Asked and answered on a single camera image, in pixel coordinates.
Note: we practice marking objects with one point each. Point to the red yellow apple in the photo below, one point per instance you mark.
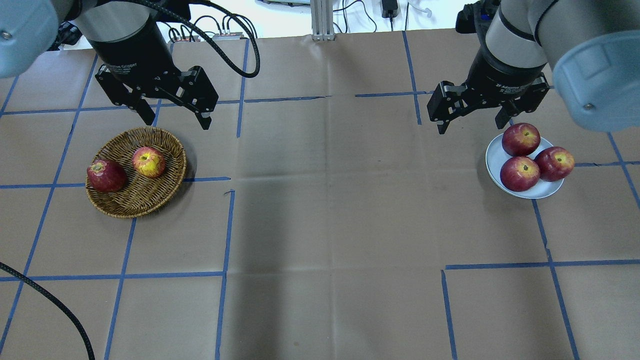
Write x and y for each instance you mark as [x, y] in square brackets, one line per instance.
[149, 162]

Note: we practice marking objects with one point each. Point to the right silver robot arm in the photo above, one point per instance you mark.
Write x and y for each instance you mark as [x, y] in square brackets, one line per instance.
[587, 50]

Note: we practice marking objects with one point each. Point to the red apple top of plate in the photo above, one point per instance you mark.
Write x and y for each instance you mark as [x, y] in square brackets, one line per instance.
[521, 139]

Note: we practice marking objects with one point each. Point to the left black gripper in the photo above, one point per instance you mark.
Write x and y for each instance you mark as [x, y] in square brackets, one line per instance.
[131, 56]

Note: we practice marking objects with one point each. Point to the aluminium frame post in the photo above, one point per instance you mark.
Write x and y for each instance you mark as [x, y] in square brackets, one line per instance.
[322, 20]

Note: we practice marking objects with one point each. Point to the red apple right of plate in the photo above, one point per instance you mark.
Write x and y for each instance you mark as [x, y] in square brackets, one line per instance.
[555, 163]

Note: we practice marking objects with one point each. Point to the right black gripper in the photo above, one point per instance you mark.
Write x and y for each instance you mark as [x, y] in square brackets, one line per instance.
[505, 75]

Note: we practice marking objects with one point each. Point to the black power adapter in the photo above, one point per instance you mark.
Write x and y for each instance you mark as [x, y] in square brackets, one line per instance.
[389, 9]

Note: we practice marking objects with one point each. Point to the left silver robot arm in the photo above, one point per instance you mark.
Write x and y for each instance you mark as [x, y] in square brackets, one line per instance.
[30, 27]

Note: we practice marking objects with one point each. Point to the light blue plate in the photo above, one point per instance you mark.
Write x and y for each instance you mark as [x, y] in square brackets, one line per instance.
[496, 156]

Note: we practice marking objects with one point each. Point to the red apple bottom of plate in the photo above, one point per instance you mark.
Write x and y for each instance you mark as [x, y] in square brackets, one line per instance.
[520, 173]

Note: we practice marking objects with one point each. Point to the red apple of plate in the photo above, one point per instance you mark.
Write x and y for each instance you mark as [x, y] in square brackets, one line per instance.
[555, 163]
[520, 173]
[521, 139]

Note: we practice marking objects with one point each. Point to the dark red apple in basket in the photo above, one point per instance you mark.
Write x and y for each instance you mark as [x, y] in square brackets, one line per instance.
[106, 176]

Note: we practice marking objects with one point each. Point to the round wicker basket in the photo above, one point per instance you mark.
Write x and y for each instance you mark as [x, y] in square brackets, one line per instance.
[140, 195]

